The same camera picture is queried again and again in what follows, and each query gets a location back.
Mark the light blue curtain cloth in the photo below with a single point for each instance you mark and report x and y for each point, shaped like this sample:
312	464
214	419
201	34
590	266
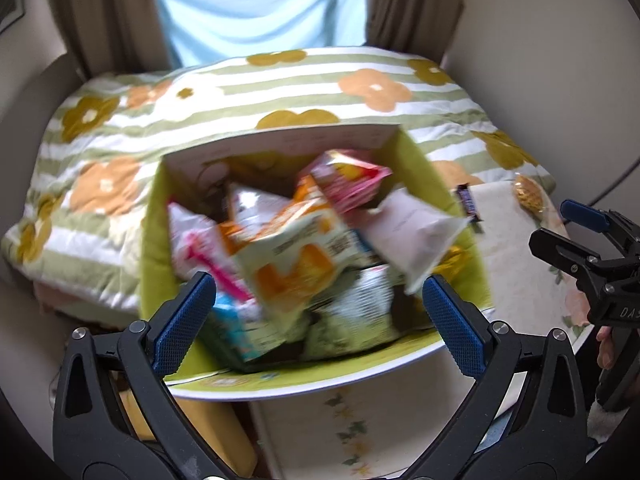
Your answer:
260	5

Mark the grey printed triangular packet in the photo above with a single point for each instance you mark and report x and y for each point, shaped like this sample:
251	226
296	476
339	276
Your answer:
350	315

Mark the person's right hand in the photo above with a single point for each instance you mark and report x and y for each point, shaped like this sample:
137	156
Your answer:
607	350

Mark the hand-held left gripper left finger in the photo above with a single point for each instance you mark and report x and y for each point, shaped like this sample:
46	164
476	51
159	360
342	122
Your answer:
182	330

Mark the white fluffy cloth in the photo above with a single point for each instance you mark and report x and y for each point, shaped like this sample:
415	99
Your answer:
600	425

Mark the waffle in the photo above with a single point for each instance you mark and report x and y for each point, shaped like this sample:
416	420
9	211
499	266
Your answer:
529	192

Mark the yellow box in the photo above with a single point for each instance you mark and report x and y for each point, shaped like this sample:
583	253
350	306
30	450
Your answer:
200	435

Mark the green cardboard box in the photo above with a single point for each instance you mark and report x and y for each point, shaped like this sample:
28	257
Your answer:
425	180

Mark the pink white snack packet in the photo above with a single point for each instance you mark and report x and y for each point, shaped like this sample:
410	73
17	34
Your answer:
195	245

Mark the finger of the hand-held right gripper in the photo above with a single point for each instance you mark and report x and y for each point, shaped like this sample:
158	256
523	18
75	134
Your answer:
582	215
565	255

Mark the pink marshmallow packet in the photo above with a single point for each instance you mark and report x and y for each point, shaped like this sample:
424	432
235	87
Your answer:
345	175

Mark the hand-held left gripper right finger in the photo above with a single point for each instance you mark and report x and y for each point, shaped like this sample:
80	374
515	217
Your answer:
452	330

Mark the white printed snack packet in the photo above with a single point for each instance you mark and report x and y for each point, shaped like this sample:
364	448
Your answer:
415	230

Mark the orange cream snack packet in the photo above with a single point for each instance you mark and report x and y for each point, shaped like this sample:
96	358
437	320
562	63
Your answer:
295	255

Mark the striped floral blanket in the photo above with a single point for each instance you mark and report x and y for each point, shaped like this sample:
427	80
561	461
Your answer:
125	170

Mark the beige curtain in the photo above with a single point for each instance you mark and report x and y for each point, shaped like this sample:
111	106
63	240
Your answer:
415	0
100	10

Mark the brown chocolate bar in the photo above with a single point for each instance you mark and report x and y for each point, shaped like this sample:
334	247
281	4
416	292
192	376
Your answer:
469	202

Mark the blue white snack packet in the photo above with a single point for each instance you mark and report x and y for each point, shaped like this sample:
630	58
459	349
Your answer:
240	335

